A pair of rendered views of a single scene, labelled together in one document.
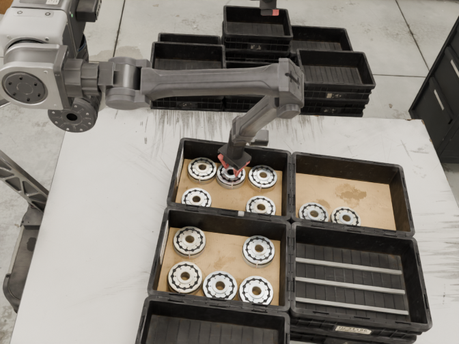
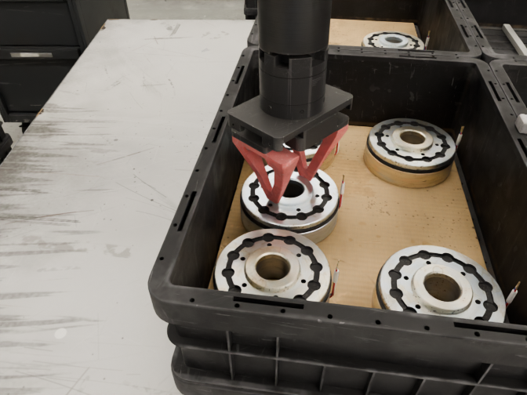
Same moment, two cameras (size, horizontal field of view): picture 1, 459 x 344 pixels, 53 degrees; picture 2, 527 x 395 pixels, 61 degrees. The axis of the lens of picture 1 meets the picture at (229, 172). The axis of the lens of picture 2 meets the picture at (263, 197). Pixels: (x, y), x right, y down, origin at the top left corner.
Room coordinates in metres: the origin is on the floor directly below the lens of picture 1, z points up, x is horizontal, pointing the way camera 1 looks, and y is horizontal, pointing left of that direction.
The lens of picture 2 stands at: (1.01, 0.34, 1.17)
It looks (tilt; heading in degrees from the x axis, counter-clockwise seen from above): 42 degrees down; 279
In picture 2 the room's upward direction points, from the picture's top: straight up
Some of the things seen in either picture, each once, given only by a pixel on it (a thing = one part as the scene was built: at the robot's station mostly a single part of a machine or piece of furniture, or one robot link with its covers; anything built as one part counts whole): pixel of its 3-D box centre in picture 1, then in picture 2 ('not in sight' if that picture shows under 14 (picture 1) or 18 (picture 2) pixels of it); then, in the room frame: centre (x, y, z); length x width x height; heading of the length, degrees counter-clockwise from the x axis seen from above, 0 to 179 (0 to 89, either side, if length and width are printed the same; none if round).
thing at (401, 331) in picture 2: (232, 178); (365, 150); (0.97, -0.01, 0.92); 0.40 x 0.30 x 0.02; 91
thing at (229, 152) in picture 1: (235, 149); (292, 84); (1.04, -0.01, 0.98); 0.10 x 0.07 x 0.07; 53
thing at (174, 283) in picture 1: (185, 277); not in sight; (0.61, 0.09, 0.86); 0.10 x 0.10 x 0.01
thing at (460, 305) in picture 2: (196, 199); (441, 288); (0.90, 0.10, 0.86); 0.05 x 0.05 x 0.01
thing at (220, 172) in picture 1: (231, 173); (289, 193); (1.04, -0.01, 0.86); 0.10 x 0.10 x 0.01
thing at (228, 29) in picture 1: (253, 52); not in sight; (2.44, -0.04, 0.37); 0.40 x 0.30 x 0.45; 98
